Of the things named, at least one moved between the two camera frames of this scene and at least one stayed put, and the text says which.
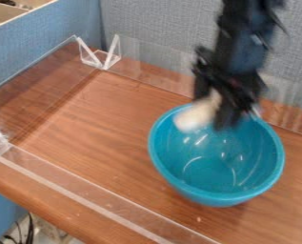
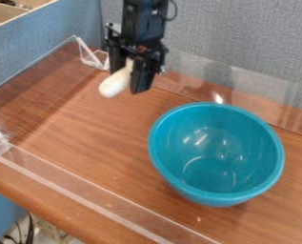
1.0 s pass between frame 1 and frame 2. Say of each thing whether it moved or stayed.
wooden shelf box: stayed
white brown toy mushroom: moved
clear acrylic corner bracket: stayed
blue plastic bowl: stayed
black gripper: moved
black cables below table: stayed
